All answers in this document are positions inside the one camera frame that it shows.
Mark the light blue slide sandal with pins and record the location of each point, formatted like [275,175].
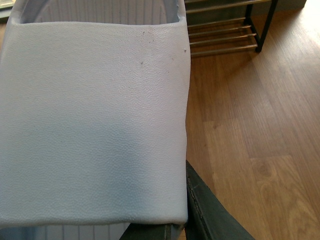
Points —
[93,100]

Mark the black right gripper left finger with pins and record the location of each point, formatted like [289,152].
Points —
[147,232]

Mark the black metal shoe rack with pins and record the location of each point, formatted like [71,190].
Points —
[226,26]

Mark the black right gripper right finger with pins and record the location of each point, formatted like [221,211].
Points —
[207,217]

